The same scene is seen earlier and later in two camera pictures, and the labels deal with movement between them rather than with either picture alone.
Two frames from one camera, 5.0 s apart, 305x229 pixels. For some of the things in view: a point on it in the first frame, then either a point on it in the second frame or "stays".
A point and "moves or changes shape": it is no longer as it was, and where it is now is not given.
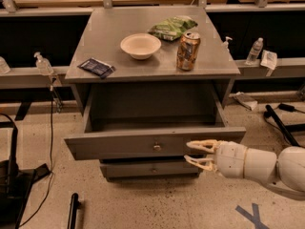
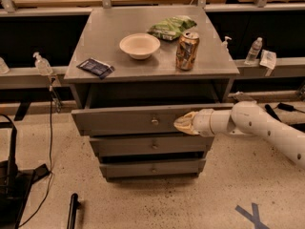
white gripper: x=231 y=160 -> x=203 y=122
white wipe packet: x=269 y=59 stays
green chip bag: x=172 y=28 stays
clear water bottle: x=254 y=52 stays
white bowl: x=140 y=46 stays
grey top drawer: x=149 y=120 moves or changes shape
